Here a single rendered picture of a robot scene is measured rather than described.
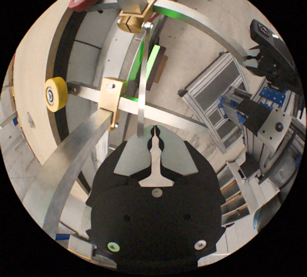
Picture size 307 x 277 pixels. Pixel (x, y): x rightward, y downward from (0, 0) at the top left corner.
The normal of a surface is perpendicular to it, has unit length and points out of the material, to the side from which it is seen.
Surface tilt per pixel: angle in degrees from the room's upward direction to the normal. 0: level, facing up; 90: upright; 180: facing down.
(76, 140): 90
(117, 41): 0
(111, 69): 0
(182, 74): 0
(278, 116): 90
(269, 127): 90
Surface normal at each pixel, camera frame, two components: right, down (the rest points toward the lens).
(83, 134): 0.34, -0.83
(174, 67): -0.01, 0.46
